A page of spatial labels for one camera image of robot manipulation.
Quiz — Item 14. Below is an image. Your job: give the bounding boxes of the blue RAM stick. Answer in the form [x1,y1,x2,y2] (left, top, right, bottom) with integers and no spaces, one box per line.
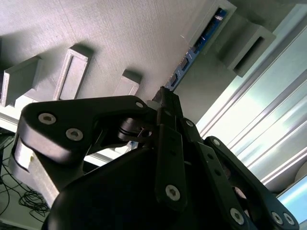
[165,8,230,93]

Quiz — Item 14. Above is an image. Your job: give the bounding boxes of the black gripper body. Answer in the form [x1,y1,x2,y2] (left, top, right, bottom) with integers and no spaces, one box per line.
[42,146,231,230]

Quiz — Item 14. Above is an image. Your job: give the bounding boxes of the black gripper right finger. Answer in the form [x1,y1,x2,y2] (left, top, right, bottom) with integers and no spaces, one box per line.
[167,91,301,230]

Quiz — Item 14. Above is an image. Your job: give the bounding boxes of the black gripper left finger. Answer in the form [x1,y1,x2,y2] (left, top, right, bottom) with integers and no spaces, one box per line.
[9,86,189,213]

